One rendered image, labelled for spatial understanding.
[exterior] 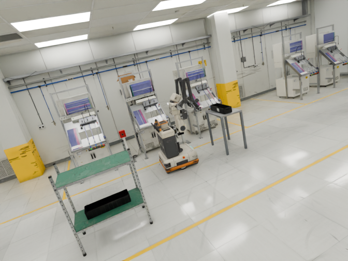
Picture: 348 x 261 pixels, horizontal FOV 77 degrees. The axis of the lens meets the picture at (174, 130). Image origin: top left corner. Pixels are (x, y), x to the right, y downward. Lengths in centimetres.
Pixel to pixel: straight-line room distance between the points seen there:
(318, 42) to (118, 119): 680
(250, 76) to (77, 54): 584
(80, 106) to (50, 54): 203
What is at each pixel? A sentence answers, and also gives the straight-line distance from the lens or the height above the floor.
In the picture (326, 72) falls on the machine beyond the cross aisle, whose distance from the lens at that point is 898.
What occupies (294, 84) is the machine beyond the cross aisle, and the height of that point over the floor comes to 43.
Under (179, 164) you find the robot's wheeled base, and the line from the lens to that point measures 414.
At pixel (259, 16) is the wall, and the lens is 923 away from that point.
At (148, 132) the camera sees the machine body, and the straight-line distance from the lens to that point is 531.
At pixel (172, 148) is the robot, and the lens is 403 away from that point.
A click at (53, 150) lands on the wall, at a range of 693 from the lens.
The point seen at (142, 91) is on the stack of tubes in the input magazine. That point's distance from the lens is 530.
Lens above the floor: 194
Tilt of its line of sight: 17 degrees down
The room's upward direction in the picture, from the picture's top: 14 degrees counter-clockwise
